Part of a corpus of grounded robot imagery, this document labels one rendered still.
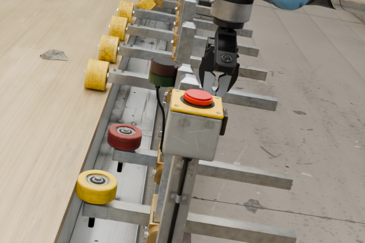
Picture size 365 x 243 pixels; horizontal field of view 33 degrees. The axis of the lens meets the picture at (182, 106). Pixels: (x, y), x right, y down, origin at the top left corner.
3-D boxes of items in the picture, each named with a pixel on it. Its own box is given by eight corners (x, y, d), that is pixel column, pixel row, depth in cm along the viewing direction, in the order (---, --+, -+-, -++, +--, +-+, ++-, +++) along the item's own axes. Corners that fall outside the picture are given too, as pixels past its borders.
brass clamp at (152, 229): (175, 217, 130) (179, 197, 129) (172, 255, 118) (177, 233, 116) (146, 212, 130) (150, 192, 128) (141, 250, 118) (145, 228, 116)
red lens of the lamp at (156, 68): (176, 69, 138) (178, 60, 137) (176, 78, 133) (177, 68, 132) (150, 64, 138) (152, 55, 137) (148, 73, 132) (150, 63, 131)
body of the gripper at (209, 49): (233, 65, 148) (244, 16, 143) (235, 76, 140) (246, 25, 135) (201, 59, 147) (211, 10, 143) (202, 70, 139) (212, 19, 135)
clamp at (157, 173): (176, 162, 153) (179, 144, 152) (174, 189, 141) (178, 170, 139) (153, 158, 153) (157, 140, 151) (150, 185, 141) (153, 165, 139)
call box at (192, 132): (211, 145, 89) (221, 96, 86) (212, 167, 83) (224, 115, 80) (163, 137, 89) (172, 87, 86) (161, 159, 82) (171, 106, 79)
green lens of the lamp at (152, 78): (175, 80, 139) (176, 70, 138) (174, 88, 133) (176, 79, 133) (149, 75, 139) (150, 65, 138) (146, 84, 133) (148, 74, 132)
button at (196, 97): (211, 102, 85) (213, 91, 84) (211, 113, 81) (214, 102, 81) (182, 97, 85) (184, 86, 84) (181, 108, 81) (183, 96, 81)
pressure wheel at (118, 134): (137, 166, 153) (144, 125, 149) (133, 181, 146) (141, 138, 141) (105, 160, 153) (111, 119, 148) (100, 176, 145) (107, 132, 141)
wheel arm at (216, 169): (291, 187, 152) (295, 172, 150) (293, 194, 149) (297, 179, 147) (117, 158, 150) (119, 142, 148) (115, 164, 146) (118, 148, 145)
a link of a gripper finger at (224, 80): (222, 102, 149) (230, 66, 146) (224, 111, 144) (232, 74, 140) (209, 100, 149) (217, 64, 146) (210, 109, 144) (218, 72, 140)
